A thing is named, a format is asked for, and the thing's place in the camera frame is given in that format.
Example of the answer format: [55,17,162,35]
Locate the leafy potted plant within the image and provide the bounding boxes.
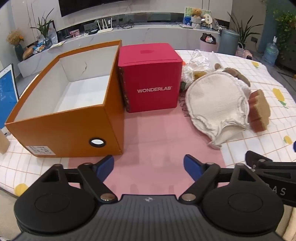
[228,11,264,50]

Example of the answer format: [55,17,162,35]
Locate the orange cardboard box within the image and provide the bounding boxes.
[5,40,125,158]

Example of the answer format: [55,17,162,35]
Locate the grey trash can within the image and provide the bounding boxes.
[218,28,240,55]

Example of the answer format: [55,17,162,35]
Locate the white router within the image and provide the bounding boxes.
[97,17,114,34]

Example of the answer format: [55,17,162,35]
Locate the black cable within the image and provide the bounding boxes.
[117,20,134,29]

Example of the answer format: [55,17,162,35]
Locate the cream cloth mitt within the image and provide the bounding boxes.
[185,71,251,149]

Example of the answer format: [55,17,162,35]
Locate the brown bread loaf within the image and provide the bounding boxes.
[22,45,35,60]

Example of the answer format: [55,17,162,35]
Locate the yellow-green papers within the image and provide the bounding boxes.
[50,40,66,49]

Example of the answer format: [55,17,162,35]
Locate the red cube box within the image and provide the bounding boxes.
[117,43,184,113]

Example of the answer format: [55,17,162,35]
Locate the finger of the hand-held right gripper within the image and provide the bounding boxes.
[245,151,296,176]

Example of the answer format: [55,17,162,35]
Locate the pink heater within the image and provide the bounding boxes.
[236,49,253,59]

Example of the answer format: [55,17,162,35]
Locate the white tablet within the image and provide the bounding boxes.
[0,64,20,136]

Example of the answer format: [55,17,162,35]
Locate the checked lemon-print blanket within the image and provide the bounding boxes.
[0,50,296,200]

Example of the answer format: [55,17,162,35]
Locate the pink trash bin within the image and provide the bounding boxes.
[199,33,219,52]

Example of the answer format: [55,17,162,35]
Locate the teddy bear display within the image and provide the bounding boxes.
[183,6,212,26]

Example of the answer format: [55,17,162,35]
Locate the dried flowers in dark vase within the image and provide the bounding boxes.
[6,29,25,62]

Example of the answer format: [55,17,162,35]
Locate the brown plush toy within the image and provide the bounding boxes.
[214,63,251,87]

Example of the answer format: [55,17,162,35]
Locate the snack bag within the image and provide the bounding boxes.
[32,44,45,55]

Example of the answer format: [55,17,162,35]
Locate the brown sponge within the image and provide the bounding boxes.
[247,89,271,133]

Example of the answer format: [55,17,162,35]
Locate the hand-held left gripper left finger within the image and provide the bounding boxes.
[38,155,117,202]

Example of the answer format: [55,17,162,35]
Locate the clear plastic bag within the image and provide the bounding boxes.
[180,49,219,90]

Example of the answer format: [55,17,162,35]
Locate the green ivy plant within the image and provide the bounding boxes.
[274,10,296,49]

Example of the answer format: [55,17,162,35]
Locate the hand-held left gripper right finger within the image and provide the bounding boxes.
[179,155,258,202]

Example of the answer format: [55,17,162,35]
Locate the marble television console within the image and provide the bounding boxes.
[17,23,222,78]

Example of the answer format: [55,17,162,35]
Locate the black television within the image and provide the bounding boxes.
[58,0,178,17]

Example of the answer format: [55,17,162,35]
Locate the green plant in glass vase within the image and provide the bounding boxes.
[30,8,58,49]

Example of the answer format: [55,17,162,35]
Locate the blue water bottle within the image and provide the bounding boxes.
[264,37,279,66]

